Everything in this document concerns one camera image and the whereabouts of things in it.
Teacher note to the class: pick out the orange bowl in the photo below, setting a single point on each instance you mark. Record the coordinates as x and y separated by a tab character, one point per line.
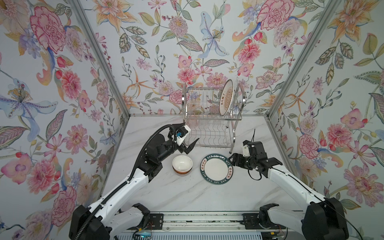
182	163

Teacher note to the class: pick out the steel two-tier dish rack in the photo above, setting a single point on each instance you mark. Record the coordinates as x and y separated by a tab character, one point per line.
202	113

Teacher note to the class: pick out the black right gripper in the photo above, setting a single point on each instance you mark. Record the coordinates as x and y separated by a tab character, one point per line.
239	157

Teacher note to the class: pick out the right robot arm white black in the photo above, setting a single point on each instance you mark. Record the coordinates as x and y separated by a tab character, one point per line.
320	218

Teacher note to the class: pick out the aluminium left corner frame post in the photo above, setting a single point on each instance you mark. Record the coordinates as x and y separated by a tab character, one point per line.
92	39

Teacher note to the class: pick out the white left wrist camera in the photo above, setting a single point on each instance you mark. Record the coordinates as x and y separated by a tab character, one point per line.
181	134

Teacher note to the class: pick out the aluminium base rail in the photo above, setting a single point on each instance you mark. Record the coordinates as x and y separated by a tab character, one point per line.
210	222

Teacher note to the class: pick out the orange patterned plate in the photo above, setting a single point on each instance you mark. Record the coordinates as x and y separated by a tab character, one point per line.
226	97

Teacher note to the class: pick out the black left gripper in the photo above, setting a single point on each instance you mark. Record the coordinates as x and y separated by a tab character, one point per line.
181	149

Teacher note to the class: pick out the dark rimmed white plate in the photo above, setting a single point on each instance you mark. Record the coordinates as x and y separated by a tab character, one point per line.
216	169

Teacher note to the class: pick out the pink floral patterned bowl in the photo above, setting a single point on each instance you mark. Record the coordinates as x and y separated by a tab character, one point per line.
182	173

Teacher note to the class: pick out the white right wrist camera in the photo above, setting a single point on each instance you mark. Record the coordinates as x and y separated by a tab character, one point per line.
247	149

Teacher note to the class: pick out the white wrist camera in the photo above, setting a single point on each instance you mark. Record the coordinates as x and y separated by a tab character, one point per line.
181	134
247	149

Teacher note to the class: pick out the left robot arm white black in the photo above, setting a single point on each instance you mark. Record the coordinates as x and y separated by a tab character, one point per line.
101	220

